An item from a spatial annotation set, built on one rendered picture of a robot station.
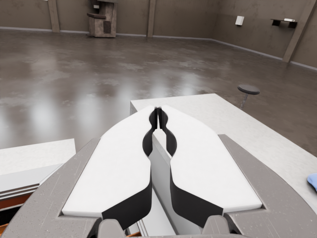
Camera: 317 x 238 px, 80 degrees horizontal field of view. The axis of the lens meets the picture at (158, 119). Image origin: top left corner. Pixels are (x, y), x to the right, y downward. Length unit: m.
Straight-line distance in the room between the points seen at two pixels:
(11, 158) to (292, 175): 1.29
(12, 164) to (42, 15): 9.71
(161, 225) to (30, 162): 0.76
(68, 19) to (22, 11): 1.73
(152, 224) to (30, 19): 10.36
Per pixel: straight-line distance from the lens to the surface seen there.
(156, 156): 0.82
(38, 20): 10.71
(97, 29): 9.73
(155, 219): 0.78
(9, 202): 1.02
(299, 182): 0.85
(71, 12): 10.72
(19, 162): 1.23
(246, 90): 3.06
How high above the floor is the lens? 1.51
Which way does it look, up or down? 30 degrees down
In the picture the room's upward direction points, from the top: 8 degrees clockwise
